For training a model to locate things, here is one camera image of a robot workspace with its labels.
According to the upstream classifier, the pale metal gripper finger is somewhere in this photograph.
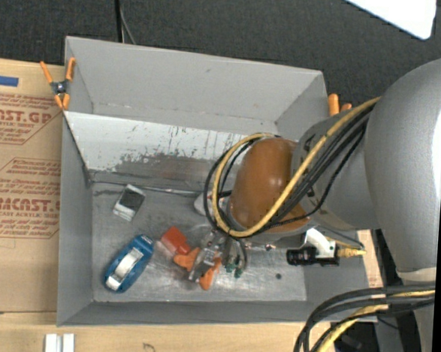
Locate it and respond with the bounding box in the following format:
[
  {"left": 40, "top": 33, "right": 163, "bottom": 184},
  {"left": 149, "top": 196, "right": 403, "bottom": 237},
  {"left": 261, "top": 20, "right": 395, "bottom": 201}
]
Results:
[{"left": 188, "top": 245, "right": 217, "bottom": 284}]

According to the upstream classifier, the orange clamp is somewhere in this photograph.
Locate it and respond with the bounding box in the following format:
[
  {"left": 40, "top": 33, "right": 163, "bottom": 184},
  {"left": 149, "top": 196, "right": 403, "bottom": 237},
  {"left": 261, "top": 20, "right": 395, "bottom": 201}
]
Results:
[{"left": 171, "top": 244, "right": 224, "bottom": 293}]

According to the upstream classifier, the red and clear plastic block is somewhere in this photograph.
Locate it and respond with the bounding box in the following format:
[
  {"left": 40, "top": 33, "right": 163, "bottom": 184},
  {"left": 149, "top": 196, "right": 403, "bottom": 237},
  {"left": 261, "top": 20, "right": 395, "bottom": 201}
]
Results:
[{"left": 154, "top": 225, "right": 194, "bottom": 261}]

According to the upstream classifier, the blue tape dispenser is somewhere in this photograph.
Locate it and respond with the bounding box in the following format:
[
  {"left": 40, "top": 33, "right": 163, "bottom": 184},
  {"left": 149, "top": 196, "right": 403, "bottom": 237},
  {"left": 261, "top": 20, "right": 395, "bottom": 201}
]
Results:
[{"left": 101, "top": 231, "right": 156, "bottom": 296}]

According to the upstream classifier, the grey metal bin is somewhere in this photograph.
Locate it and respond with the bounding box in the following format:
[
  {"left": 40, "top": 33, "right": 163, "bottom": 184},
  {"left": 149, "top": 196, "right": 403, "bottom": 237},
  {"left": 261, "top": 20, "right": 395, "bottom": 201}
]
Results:
[{"left": 45, "top": 35, "right": 397, "bottom": 350}]

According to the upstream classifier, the brown cardboard board, red print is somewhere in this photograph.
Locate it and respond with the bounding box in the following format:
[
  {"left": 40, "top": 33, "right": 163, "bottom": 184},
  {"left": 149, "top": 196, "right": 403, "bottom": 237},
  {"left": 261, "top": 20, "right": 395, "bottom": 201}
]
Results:
[{"left": 0, "top": 57, "right": 76, "bottom": 320}]

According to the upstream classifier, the black cylinder on white bracket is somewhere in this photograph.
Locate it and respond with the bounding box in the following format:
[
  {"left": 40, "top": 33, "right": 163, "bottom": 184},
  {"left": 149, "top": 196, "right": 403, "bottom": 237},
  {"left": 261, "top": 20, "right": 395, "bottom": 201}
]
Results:
[{"left": 285, "top": 226, "right": 343, "bottom": 270}]

